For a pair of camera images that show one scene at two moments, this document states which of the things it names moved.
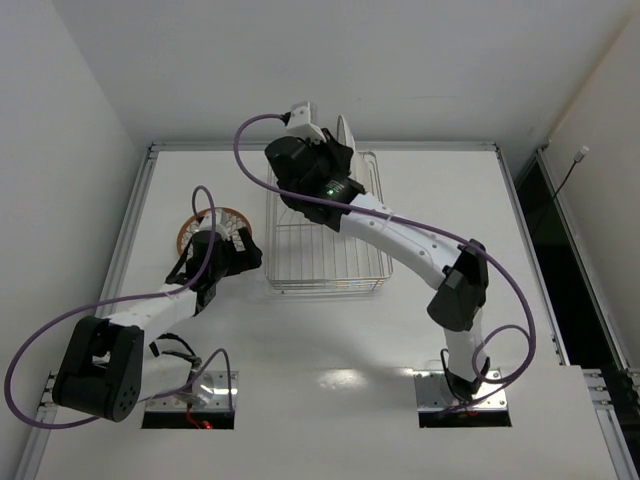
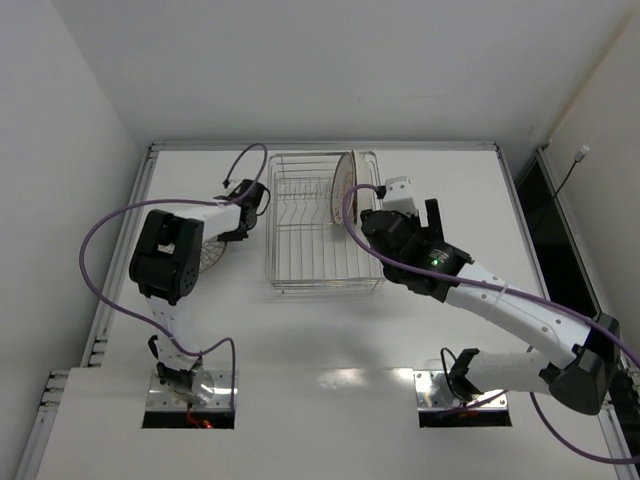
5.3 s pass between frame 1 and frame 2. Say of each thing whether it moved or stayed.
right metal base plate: stayed
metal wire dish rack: stayed
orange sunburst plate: moved
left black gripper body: moved
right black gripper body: moved
